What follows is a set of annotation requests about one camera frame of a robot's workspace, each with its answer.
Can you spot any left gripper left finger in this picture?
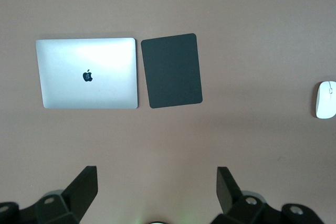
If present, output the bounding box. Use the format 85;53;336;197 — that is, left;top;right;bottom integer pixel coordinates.
0;165;99;224

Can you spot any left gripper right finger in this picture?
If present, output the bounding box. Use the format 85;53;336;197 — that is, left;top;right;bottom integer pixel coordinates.
209;166;325;224

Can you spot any white computer mouse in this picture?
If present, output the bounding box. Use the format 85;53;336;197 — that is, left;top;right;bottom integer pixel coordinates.
313;80;336;120

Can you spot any black mouse pad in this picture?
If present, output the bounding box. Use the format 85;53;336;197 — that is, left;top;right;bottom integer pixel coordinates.
141;33;204;109

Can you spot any silver laptop with apple logo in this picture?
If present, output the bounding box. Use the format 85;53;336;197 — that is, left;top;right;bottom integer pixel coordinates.
35;37;140;110

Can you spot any brown table cover mat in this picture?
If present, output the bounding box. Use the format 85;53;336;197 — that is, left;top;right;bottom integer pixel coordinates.
0;0;336;224

